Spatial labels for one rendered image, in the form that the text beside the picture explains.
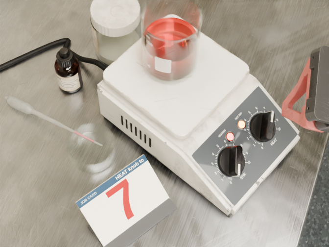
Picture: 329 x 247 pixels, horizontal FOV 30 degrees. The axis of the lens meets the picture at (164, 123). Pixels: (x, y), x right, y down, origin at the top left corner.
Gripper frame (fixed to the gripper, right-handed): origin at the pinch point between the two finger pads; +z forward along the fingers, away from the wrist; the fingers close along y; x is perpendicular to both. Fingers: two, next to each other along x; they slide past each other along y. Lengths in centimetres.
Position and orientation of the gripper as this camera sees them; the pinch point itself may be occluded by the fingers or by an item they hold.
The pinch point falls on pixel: (302, 111)
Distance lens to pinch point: 62.8
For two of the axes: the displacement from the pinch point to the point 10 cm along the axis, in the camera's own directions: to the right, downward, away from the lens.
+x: -1.4, 9.7, -2.1
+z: -3.9, 1.5, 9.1
